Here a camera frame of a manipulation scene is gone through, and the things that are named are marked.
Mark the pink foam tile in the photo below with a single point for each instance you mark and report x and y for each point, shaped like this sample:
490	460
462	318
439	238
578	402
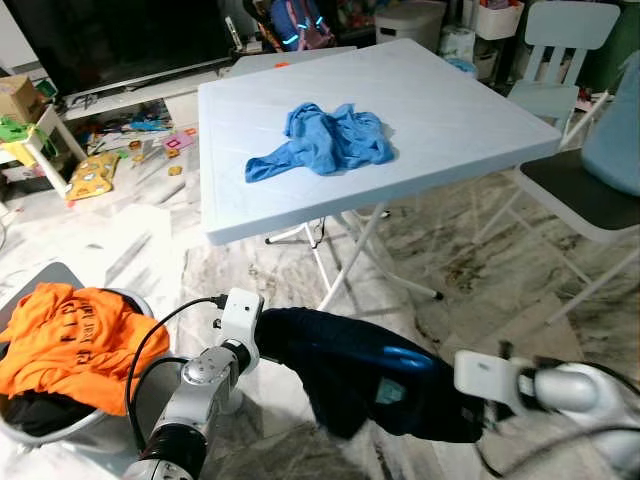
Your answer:
180	142

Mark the white folding chair grey seat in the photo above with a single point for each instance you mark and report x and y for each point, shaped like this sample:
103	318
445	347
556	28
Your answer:
580	190

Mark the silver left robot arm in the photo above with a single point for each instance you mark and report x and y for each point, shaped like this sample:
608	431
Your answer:
195	390

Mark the black television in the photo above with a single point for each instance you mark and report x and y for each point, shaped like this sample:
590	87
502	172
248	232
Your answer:
120	40

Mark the orange shirt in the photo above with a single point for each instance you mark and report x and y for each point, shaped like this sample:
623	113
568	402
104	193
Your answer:
80	340

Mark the grey plastic bucket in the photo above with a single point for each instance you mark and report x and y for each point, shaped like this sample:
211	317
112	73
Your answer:
110	428

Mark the white folding table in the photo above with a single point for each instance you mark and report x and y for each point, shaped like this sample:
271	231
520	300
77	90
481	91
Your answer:
450	120

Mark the blue towel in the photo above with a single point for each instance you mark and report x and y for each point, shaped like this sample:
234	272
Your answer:
330	140

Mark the small orange toy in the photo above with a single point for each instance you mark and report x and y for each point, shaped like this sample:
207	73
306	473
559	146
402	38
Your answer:
281	66

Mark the tissue roll pack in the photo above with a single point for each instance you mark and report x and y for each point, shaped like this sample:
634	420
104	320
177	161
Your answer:
458	48

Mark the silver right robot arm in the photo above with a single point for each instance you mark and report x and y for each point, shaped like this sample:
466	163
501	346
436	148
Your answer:
575	388

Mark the white tv bench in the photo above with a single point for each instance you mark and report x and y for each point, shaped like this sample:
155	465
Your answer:
130	100

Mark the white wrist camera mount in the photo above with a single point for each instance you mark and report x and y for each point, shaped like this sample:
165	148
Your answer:
485	375
240	315

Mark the small pale kids table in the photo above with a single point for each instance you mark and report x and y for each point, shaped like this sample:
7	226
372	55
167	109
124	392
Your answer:
300	60

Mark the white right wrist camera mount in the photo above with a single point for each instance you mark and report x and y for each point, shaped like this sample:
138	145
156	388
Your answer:
485	375

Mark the brown cardboard box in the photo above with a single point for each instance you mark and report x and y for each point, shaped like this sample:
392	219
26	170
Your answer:
20	98

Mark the white lidded bin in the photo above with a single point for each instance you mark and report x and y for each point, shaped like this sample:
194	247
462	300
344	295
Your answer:
410	25

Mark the white side table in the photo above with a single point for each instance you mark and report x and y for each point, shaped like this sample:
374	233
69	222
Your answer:
55	150

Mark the dark backpack cyan strips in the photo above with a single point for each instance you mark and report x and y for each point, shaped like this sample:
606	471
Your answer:
300	20

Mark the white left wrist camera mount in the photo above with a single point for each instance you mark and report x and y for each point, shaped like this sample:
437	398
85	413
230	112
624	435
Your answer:
240	315

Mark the white storage basket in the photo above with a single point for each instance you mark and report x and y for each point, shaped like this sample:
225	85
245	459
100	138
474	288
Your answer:
495	20

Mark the light blue chair cushion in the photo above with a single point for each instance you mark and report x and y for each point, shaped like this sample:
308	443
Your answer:
615	130

